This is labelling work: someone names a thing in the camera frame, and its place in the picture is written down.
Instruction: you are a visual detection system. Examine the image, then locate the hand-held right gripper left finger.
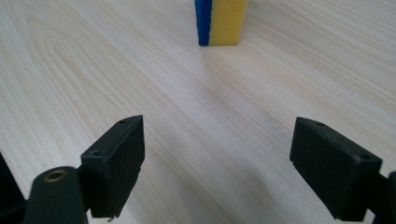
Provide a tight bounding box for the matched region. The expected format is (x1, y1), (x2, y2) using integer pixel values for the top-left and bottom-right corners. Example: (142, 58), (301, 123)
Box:
(79, 114), (146, 219)

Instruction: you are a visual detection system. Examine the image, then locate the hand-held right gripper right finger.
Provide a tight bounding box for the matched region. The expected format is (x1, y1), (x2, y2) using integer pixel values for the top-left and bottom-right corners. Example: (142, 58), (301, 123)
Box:
(289, 116), (383, 223)

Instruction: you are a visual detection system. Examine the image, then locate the yellow and blue sponge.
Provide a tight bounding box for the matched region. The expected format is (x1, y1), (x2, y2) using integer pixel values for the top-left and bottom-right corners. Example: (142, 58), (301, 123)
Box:
(194, 0), (249, 48)

